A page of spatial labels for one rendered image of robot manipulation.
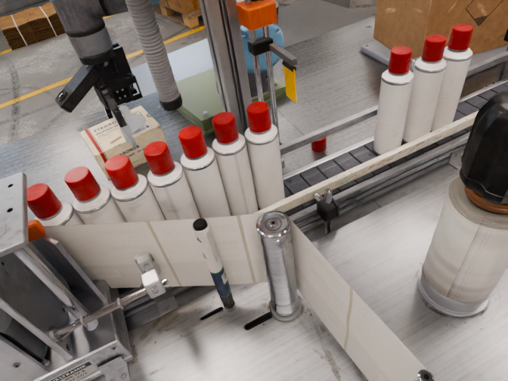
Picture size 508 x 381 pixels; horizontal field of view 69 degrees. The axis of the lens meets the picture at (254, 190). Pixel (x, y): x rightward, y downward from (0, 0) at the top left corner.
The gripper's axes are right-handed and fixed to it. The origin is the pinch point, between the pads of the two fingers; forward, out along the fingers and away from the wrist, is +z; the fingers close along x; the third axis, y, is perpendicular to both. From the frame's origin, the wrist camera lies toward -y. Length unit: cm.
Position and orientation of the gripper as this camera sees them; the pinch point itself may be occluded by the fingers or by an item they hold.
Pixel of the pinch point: (122, 134)
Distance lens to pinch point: 95.1
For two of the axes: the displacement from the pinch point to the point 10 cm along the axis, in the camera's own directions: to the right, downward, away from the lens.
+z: 1.2, 7.1, 6.9
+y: 8.2, -4.7, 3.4
